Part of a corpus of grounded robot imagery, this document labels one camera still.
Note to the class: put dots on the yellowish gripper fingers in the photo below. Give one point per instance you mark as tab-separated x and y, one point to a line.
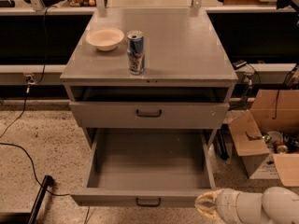
205	203

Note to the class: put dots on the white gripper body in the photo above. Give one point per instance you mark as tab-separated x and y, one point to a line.
226	204

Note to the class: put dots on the grey drawer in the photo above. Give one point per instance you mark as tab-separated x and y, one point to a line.
146	168
149	115

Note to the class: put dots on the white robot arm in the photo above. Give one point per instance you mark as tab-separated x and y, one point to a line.
276	205

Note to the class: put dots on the grey metal drawer cabinet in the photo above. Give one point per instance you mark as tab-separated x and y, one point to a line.
184	61

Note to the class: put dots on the grey top drawer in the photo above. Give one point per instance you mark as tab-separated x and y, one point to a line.
149	115

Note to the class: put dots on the open cardboard box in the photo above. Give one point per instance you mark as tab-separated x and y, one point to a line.
270	111

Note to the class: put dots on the cans inside cardboard box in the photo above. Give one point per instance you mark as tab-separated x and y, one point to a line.
281	143

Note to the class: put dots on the small black device on ledge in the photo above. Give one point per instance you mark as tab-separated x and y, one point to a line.
239	64

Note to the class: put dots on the black stand leg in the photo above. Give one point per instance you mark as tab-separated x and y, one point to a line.
47	182

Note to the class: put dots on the blue drink can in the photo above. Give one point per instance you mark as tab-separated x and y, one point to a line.
135	52

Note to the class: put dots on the white bowl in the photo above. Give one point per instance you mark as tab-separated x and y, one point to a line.
105	39

